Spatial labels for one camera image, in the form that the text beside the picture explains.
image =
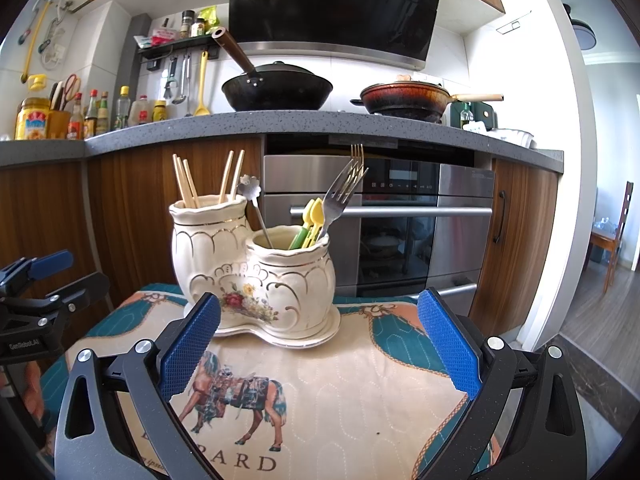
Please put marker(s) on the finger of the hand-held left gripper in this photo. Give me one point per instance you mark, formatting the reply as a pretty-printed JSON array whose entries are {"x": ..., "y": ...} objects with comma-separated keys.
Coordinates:
[
  {"x": 52, "y": 261},
  {"x": 82, "y": 290}
]

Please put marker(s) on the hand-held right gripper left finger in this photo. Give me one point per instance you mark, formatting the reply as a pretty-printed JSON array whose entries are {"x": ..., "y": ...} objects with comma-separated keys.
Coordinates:
[{"x": 192, "y": 345}]

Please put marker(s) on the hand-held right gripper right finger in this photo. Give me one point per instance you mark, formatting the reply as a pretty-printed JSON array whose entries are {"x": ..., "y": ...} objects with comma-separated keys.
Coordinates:
[{"x": 450, "y": 345}]

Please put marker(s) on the cream ceramic double utensil holder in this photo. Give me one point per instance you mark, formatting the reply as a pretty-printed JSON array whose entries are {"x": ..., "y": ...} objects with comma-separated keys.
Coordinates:
[{"x": 295, "y": 290}]

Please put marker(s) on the silver flower-ended spoon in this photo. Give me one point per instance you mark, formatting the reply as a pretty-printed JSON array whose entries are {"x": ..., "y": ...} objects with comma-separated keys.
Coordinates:
[{"x": 250, "y": 187}]

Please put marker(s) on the yellow green plastic spoons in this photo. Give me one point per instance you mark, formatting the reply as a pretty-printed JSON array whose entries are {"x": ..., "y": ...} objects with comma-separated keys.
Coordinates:
[{"x": 319, "y": 215}]

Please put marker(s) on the silver metal fork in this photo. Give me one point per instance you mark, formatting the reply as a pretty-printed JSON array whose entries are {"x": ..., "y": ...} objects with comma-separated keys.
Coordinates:
[{"x": 340, "y": 200}]

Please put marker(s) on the person's left hand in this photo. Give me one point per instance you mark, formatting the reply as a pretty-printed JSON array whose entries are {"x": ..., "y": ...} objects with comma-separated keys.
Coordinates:
[{"x": 31, "y": 387}]

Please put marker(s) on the wide wooden cabinet door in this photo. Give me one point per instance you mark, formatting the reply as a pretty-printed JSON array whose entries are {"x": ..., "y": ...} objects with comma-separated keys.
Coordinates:
[{"x": 135, "y": 210}]

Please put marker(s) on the white ceramic saucer tray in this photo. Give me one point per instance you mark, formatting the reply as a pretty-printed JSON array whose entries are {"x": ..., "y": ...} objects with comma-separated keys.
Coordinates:
[{"x": 310, "y": 337}]

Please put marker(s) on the printed quilted mat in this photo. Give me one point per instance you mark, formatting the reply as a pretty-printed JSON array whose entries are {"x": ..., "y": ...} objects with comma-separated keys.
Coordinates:
[{"x": 340, "y": 395}]

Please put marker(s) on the narrow wooden cabinet door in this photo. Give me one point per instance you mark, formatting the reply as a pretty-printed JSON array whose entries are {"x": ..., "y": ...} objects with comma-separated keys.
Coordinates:
[{"x": 530, "y": 250}]

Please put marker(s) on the red sauce bottle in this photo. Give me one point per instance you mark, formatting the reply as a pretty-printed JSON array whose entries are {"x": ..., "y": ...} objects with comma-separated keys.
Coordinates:
[{"x": 75, "y": 122}]

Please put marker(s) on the large yellow jar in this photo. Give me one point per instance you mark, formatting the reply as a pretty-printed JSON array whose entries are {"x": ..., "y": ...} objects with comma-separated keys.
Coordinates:
[{"x": 32, "y": 120}]

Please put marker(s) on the wooden knife block with scissors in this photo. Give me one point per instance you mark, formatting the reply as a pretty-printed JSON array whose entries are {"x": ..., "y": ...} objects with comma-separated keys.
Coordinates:
[{"x": 62, "y": 115}]

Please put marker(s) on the dark sauce bottle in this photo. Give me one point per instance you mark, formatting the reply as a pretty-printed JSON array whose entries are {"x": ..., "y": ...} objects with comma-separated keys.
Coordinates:
[
  {"x": 102, "y": 117},
  {"x": 91, "y": 117}
]

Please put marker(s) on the stainless steel oven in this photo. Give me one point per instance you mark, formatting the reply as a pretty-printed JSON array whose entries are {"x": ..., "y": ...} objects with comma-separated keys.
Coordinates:
[{"x": 465, "y": 185}]

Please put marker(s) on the clear oil bottle yellow cap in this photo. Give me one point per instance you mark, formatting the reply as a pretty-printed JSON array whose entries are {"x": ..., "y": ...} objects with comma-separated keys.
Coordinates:
[{"x": 122, "y": 112}]

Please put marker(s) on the white bottle red label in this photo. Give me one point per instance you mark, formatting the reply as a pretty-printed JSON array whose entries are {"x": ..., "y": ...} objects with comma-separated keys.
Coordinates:
[{"x": 140, "y": 112}]

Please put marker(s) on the yellow squeeze bottle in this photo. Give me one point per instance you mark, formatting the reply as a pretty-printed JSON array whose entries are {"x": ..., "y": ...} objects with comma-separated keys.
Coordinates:
[{"x": 159, "y": 112}]

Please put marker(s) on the wooden dining table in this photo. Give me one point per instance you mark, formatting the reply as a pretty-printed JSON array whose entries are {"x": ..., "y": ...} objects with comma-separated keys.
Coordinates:
[{"x": 602, "y": 240}]

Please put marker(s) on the wooden dining chair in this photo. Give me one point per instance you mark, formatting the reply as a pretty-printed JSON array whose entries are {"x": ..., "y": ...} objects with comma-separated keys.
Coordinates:
[{"x": 620, "y": 230}]

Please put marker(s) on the hanging metal peeler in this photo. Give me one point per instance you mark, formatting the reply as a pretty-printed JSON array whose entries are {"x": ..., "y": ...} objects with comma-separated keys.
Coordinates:
[{"x": 170, "y": 85}]

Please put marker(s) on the yellow silicone spatula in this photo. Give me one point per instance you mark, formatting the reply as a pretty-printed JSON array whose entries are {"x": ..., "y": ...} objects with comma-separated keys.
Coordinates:
[{"x": 201, "y": 109}]

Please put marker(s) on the white dish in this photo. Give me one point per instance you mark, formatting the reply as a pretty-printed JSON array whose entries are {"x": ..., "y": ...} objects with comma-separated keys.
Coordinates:
[{"x": 510, "y": 137}]

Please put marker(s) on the hanging metal ladle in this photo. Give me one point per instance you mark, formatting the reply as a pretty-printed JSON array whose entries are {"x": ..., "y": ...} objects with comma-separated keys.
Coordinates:
[{"x": 185, "y": 90}]

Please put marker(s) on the olive oil bottle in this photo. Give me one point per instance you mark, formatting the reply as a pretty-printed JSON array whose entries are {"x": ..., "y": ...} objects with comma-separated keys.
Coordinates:
[{"x": 466, "y": 117}]

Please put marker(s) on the grey speckled countertop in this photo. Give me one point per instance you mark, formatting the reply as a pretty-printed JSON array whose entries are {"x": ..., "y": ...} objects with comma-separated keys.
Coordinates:
[{"x": 300, "y": 122}]

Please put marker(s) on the red packet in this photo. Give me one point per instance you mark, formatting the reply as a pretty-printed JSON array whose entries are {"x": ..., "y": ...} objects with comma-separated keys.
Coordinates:
[{"x": 162, "y": 37}]

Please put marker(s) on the red frying pan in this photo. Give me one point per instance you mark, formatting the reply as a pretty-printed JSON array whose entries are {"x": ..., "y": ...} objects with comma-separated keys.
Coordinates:
[{"x": 405, "y": 97}]

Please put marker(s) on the dark spice jar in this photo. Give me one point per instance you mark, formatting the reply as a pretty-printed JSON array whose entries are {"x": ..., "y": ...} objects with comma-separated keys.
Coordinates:
[{"x": 187, "y": 25}]

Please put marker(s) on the small spice jar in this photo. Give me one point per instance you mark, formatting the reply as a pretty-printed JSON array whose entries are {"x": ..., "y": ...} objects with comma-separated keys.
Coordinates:
[{"x": 199, "y": 27}]

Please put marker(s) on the green packet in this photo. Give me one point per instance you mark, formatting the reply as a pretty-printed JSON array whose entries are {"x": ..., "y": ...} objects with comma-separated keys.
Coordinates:
[{"x": 209, "y": 16}]

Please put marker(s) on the round ceiling lamp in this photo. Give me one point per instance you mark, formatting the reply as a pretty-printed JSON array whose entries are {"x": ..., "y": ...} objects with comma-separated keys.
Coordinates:
[{"x": 582, "y": 30}]

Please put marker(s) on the black range hood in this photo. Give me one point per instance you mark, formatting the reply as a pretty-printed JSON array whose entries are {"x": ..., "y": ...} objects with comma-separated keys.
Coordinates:
[{"x": 330, "y": 5}]

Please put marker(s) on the black wall spice rack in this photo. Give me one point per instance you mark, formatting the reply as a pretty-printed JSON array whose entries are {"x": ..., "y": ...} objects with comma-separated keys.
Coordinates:
[{"x": 175, "y": 46}]

